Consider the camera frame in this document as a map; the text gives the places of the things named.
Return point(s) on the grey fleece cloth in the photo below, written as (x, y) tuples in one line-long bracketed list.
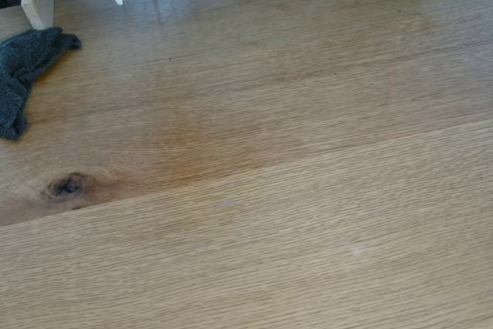
[(21, 67)]

